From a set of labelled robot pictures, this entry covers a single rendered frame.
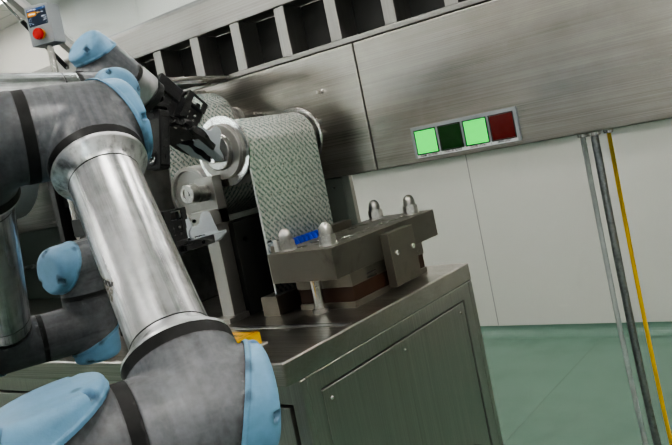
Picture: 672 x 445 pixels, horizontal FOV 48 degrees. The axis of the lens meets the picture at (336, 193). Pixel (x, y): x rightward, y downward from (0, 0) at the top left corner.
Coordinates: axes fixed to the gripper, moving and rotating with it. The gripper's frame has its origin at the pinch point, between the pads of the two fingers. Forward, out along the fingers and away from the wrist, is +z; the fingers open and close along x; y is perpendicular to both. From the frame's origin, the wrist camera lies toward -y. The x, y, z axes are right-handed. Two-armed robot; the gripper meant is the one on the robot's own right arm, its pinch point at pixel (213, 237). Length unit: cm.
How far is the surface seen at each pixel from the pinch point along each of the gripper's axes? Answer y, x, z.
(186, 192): 9.3, 9.6, 4.3
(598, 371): -109, 14, 225
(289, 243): -4.5, -8.3, 11.6
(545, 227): -50, 47, 279
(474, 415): -51, -25, 40
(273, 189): 6.1, -0.2, 19.4
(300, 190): 4.5, -0.2, 28.1
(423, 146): 9, -23, 45
